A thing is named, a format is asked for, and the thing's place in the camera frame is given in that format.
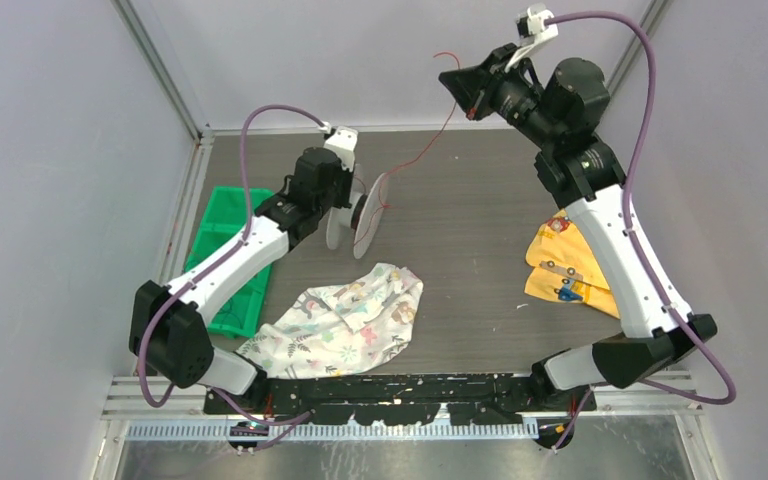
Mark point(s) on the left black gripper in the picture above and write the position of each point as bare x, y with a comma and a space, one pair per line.
347, 178

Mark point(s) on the aluminium frame rail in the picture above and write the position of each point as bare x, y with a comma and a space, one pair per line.
125, 401

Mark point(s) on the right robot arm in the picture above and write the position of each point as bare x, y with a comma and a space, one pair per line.
585, 179

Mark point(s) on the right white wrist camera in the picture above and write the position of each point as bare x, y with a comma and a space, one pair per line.
534, 31

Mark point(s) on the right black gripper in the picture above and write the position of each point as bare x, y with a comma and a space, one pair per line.
474, 87

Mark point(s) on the grey plastic spool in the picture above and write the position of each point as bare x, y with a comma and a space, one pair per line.
358, 223

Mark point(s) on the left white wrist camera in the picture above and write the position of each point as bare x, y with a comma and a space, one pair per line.
341, 141

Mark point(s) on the yellow patterned cloth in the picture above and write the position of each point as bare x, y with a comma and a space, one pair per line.
564, 269

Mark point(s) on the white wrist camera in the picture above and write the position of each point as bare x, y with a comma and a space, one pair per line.
341, 141
534, 31

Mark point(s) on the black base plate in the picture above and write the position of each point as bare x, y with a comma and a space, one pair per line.
401, 400

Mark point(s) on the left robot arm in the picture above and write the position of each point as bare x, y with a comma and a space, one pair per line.
169, 322

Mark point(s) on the white patterned cloth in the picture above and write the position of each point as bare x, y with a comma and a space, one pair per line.
340, 330

